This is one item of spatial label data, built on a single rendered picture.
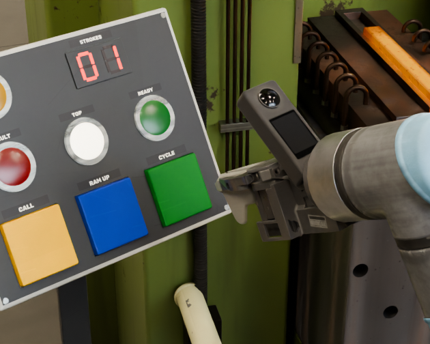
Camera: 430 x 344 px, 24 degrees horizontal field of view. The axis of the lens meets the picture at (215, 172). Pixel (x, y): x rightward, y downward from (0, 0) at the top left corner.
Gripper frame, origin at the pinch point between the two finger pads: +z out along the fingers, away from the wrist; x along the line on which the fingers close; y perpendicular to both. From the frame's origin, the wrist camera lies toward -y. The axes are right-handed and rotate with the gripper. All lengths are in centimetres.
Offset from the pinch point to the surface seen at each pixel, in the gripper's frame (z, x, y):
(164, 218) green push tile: 10.2, -3.6, 3.1
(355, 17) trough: 39, 64, -14
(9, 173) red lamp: 10.5, -20.7, -8.4
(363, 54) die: 28, 53, -7
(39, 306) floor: 157, 33, 32
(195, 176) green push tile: 10.1, 2.6, -0.3
